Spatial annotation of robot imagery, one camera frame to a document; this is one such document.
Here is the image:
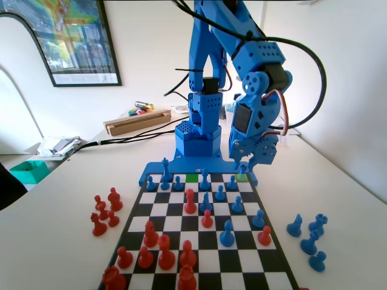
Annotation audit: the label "blue robot arm with base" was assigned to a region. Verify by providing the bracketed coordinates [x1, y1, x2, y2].
[138, 0, 293, 187]

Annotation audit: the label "tall blue chess king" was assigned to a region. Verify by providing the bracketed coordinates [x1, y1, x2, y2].
[161, 156, 173, 191]

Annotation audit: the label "red chess rook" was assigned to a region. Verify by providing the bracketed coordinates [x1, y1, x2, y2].
[102, 265, 127, 290]
[177, 265, 197, 290]

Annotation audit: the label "captured red chess pieces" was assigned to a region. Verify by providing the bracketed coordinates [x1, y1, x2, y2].
[90, 212, 108, 237]

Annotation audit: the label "black and white chessboard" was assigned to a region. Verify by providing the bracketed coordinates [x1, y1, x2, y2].
[98, 172, 300, 290]

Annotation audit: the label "long cardboard box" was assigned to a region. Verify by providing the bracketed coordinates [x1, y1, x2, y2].
[103, 109, 172, 137]

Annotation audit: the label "colourful marker set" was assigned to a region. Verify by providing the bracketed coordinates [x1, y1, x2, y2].
[128, 108, 155, 117]

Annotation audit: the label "crumpled paper pile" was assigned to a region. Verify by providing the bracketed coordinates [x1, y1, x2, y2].
[36, 135, 88, 158]

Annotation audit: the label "black framed poster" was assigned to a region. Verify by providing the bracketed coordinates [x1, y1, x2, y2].
[0, 0, 123, 88]

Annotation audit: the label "green plastic bin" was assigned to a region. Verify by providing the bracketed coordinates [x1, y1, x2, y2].
[9, 160, 51, 184]

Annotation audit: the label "dark black object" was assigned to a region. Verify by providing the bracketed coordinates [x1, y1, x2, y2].
[0, 161, 28, 212]

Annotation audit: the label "white curved panel black rim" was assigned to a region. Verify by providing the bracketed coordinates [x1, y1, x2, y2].
[0, 11, 57, 155]

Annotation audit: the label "red and white servo wire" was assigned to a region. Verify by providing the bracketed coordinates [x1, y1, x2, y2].
[262, 89, 291, 137]

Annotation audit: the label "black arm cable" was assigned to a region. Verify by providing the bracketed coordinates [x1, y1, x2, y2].
[172, 0, 328, 130]

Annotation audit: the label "thin black cable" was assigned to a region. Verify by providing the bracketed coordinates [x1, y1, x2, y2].
[164, 74, 194, 102]

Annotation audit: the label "black cable bundle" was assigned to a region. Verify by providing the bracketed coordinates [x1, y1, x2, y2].
[65, 119, 182, 158]

